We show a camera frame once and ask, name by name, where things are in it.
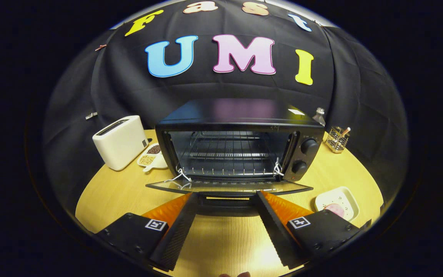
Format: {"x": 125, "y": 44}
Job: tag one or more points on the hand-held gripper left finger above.
{"x": 179, "y": 231}

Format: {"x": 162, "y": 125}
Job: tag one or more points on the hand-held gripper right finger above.
{"x": 275, "y": 231}

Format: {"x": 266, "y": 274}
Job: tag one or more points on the pink ham slice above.
{"x": 335, "y": 209}

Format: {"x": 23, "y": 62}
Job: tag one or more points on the cream square plate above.
{"x": 338, "y": 198}

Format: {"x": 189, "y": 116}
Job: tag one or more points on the black toaster oven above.
{"x": 240, "y": 111}

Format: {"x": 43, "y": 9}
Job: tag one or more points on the white toaster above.
{"x": 119, "y": 144}

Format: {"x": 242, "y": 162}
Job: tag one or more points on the white condiment dish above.
{"x": 156, "y": 159}

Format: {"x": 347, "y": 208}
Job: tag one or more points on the clear plastic bottle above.
{"x": 319, "y": 117}

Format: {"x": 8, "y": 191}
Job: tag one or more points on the wooden stick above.
{"x": 345, "y": 131}

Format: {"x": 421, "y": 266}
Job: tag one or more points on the small metal clip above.
{"x": 91, "y": 115}

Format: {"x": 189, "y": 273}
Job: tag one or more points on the black backdrop cloth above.
{"x": 129, "y": 92}

